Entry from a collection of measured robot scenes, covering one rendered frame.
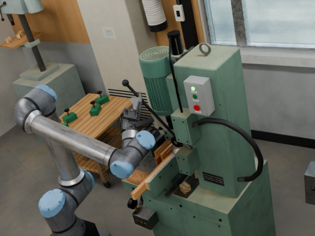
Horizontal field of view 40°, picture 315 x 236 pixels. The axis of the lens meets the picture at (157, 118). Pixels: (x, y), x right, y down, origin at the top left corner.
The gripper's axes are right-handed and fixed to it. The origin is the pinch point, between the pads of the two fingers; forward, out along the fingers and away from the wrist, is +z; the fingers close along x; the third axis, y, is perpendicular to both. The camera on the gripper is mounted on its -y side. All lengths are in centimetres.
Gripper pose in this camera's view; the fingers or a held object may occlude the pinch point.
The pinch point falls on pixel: (136, 99)
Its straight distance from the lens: 220.2
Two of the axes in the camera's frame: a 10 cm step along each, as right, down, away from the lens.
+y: -9.3, -1.9, -3.2
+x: -3.7, 4.9, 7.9
